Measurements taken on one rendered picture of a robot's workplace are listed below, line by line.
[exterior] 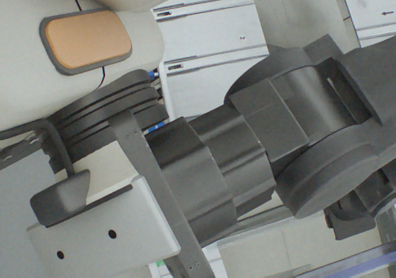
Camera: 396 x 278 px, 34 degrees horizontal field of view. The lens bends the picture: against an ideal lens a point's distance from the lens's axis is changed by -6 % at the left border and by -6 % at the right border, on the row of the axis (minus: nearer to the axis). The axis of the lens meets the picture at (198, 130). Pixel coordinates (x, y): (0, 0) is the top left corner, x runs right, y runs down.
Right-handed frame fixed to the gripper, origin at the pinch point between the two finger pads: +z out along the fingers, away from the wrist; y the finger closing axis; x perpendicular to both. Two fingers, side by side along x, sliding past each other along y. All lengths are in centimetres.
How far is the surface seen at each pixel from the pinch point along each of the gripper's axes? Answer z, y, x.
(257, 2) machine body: 56, 56, -14
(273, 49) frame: 47, 40, -11
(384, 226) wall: 191, -15, -73
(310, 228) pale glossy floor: 157, -4, -31
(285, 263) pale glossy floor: 142, -13, -15
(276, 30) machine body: 59, 48, -17
